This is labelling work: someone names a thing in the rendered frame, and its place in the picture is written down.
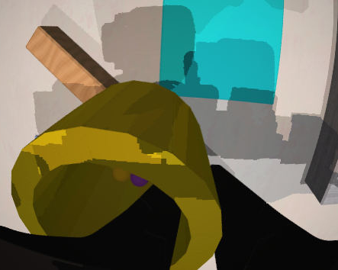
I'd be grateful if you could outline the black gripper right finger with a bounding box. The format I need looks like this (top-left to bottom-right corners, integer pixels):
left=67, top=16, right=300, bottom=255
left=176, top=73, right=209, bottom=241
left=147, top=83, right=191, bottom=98
left=211, top=165, right=338, bottom=270

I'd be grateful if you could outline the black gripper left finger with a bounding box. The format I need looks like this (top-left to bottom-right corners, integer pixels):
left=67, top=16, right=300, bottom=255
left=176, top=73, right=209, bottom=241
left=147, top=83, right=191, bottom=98
left=0, top=185, right=182, bottom=270

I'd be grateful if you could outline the purple marble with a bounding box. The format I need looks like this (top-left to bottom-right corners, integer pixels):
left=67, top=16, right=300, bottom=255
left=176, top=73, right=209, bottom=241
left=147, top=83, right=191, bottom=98
left=130, top=174, right=148, bottom=187

